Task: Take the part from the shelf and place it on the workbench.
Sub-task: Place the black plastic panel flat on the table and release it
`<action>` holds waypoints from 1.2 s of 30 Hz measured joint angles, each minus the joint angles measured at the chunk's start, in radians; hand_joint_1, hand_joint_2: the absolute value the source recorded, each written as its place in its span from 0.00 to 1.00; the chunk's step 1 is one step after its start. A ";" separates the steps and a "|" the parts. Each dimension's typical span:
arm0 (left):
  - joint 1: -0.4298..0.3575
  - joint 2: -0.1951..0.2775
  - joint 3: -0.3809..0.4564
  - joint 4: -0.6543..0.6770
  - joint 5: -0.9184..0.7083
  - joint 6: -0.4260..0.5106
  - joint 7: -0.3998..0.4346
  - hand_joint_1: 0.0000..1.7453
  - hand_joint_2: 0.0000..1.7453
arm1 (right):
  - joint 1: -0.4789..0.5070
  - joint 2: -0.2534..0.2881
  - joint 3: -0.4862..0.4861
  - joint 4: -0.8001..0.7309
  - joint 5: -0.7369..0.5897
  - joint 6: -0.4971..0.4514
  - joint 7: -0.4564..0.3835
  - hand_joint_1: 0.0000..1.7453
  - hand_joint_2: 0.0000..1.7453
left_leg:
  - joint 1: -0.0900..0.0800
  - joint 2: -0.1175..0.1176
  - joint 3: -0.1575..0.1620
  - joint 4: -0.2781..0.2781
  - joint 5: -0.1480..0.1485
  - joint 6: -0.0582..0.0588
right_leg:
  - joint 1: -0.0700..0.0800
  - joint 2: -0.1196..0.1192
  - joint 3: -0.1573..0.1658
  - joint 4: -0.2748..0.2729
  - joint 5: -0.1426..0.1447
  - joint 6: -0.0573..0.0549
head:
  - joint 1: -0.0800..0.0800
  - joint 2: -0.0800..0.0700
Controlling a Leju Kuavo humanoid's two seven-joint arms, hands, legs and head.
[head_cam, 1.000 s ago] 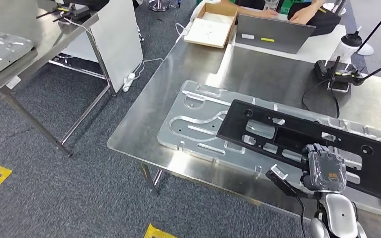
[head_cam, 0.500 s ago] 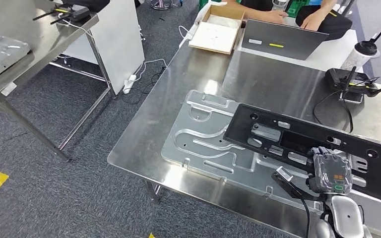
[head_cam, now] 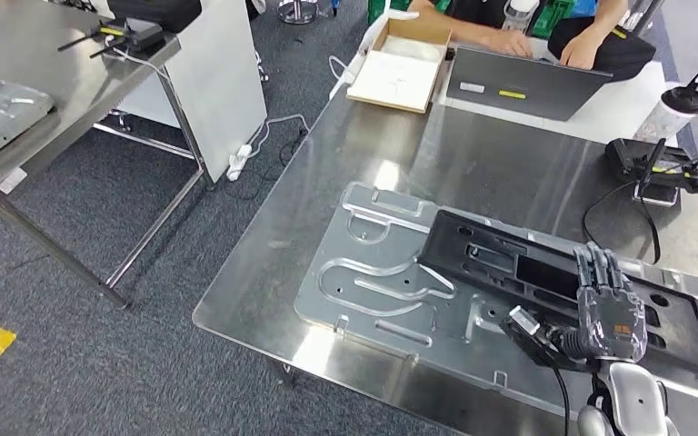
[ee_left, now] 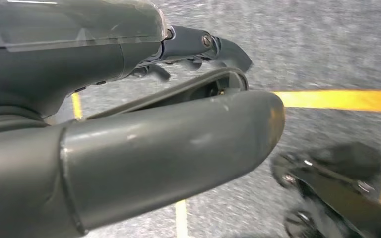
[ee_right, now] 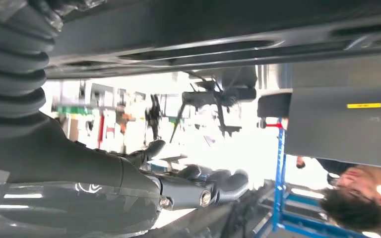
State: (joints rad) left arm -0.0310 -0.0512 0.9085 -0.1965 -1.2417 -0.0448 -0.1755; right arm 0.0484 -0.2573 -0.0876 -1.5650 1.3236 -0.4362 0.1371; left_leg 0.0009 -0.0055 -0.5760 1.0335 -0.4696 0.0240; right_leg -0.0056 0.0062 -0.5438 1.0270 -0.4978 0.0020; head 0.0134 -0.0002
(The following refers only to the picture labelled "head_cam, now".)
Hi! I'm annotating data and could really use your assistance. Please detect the stainless steel workbench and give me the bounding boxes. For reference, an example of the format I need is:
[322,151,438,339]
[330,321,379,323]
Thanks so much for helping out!
[192,84,698,436]

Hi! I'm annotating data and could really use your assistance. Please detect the white panel board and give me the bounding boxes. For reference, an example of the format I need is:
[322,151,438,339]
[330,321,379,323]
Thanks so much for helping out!
[114,0,269,184]

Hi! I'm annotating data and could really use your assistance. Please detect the black plastic car part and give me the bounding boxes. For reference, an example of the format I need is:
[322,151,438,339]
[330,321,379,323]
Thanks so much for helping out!
[418,209,698,382]

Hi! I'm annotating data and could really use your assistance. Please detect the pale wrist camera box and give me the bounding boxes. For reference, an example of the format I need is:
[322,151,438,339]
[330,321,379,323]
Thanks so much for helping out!
[498,304,585,370]

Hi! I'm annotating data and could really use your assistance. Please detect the white power strip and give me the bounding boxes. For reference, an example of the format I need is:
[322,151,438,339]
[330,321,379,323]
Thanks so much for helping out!
[225,144,255,183]

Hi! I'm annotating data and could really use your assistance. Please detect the white cable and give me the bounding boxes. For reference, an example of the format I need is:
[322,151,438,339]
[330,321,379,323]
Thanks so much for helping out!
[246,113,313,159]

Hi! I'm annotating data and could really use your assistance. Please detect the black bag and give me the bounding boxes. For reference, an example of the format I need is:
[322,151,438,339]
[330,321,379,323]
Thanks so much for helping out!
[106,0,204,35]
[546,16,658,84]

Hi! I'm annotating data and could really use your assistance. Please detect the chrome stanchion post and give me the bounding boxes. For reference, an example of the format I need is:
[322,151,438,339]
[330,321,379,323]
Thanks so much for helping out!
[276,0,321,25]

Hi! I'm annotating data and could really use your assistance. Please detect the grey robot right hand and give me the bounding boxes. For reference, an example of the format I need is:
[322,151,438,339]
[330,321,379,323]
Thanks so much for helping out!
[572,242,650,364]

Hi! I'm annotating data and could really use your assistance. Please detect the person's right hand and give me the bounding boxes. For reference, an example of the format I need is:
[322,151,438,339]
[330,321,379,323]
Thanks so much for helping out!
[482,28,535,60]

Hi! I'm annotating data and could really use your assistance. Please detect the green plastic frame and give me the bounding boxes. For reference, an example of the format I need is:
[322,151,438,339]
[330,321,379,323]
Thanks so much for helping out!
[365,0,414,26]
[531,0,578,40]

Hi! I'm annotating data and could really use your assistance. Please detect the black router cable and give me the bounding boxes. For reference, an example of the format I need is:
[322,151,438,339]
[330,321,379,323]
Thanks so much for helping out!
[582,180,663,266]

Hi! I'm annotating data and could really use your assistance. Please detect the white paper label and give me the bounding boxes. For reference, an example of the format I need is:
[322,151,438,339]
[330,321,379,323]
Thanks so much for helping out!
[0,167,28,195]

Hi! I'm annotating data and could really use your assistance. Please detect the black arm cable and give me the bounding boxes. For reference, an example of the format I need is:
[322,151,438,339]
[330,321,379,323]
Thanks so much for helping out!
[550,365,572,436]

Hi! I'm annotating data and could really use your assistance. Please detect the plastic cup with black lid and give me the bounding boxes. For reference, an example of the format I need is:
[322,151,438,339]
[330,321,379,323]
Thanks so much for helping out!
[633,84,698,145]

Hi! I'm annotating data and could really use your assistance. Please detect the black router with antennas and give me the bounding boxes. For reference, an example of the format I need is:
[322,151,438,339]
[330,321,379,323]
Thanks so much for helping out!
[56,17,166,60]
[603,136,698,209]

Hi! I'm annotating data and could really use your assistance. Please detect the grey laptop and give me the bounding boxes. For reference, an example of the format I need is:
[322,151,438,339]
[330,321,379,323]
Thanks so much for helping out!
[444,45,613,124]

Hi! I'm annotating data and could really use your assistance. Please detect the stainless steel table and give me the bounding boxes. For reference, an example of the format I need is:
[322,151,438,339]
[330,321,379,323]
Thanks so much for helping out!
[0,0,214,310]

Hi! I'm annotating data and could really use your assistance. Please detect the black floor cable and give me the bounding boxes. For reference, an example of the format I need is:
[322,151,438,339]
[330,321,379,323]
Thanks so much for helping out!
[222,129,309,203]

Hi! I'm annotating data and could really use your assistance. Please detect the cardboard box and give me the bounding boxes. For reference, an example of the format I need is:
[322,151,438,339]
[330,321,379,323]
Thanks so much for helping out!
[346,16,454,114]

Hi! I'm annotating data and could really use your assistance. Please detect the white desk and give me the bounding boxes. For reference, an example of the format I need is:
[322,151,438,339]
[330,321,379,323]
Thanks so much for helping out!
[328,8,696,147]

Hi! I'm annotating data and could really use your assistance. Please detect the person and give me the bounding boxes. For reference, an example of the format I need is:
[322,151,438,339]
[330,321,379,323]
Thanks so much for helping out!
[407,0,630,72]

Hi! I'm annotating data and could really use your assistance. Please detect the clear water bottle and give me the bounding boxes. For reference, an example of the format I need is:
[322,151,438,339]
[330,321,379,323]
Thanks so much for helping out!
[501,0,541,35]

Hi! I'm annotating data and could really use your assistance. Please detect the person's left hand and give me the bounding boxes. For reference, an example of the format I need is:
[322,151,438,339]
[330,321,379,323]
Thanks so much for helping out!
[558,26,608,71]

